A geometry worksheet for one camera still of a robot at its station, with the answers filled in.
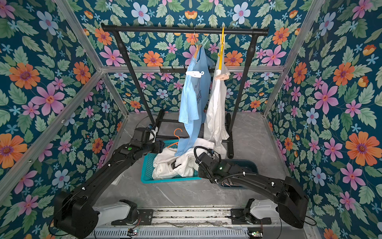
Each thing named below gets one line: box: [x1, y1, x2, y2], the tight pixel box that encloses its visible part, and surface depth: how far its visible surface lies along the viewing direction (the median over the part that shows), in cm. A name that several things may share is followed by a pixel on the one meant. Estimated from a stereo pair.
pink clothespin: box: [214, 72, 230, 81], surface depth 56 cm
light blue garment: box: [175, 46, 213, 157], surface depth 61 cm
